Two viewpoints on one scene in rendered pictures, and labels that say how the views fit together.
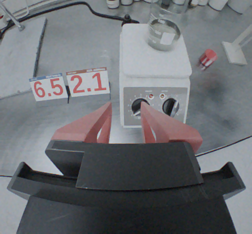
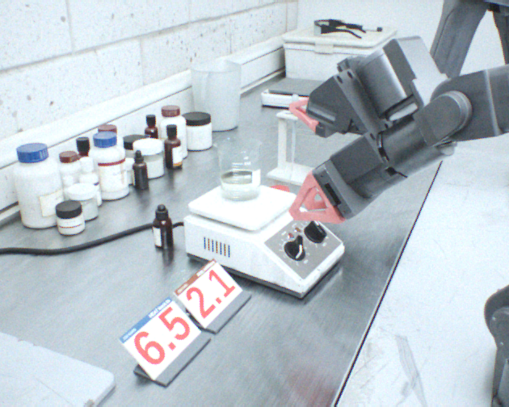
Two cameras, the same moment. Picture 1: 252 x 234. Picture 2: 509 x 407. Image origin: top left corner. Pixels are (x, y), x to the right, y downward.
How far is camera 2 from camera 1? 0.64 m
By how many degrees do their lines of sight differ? 57
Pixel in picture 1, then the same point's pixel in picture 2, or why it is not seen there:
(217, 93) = not seen: hidden behind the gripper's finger
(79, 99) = (219, 320)
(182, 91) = not seen: hidden behind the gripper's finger
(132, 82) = (265, 235)
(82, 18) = (45, 268)
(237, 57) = (302, 174)
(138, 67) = (257, 216)
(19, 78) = (56, 392)
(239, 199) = not seen: outside the picture
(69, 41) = (82, 300)
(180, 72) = (288, 199)
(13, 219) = not seen: outside the picture
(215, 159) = (417, 249)
